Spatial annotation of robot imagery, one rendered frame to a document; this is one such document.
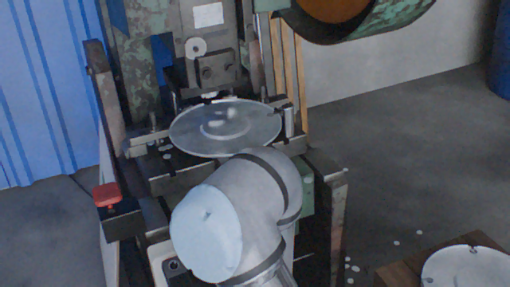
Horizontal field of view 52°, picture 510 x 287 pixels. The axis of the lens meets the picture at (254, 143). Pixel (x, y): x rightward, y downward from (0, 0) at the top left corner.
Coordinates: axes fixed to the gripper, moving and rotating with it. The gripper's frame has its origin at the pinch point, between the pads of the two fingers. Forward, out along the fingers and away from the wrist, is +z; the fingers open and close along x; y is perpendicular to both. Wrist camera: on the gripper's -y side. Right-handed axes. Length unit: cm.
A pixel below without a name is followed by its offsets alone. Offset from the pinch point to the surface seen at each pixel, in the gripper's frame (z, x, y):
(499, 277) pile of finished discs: -10, 80, 24
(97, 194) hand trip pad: 0.8, -10.9, -25.2
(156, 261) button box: -2.5, -2.6, -7.3
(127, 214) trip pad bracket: 1.3, -5.8, -18.7
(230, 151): -1.3, 21.0, -26.5
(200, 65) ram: 1, 20, -48
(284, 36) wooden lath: 106, 89, -65
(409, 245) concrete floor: 55, 96, 32
